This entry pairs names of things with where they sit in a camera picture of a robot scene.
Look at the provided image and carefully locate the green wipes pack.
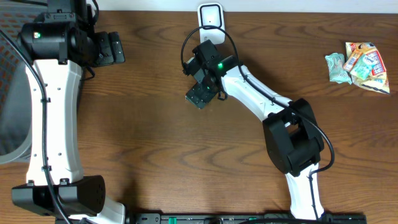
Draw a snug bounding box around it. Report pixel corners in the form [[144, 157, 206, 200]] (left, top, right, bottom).
[[325, 53, 353, 85]]

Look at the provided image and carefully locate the orange snack pack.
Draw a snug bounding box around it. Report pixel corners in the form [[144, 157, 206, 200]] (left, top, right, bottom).
[[343, 49, 363, 72]]

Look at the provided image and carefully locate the yellow wet wipes pack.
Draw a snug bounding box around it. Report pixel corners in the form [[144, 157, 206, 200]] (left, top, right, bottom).
[[345, 42, 390, 94]]

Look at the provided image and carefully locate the teal Kleenex tissue pack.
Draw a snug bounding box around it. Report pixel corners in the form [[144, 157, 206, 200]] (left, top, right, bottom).
[[350, 55, 377, 80]]

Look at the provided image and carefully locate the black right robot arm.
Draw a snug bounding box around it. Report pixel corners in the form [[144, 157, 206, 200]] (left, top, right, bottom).
[[183, 40, 325, 220]]

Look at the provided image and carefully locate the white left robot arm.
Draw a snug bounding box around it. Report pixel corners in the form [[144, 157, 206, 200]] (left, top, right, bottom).
[[12, 0, 131, 223]]

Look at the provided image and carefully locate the white barcode scanner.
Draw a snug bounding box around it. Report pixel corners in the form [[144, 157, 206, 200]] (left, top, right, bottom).
[[197, 2, 226, 45]]

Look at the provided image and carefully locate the grey plastic mesh basket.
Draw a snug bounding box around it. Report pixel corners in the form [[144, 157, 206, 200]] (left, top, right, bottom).
[[1, 1, 36, 164]]

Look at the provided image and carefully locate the black camera cable right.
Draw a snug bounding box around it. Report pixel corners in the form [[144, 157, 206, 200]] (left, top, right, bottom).
[[180, 25, 336, 218]]

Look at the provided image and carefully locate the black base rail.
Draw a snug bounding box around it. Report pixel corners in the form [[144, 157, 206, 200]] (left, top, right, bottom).
[[125, 213, 367, 224]]

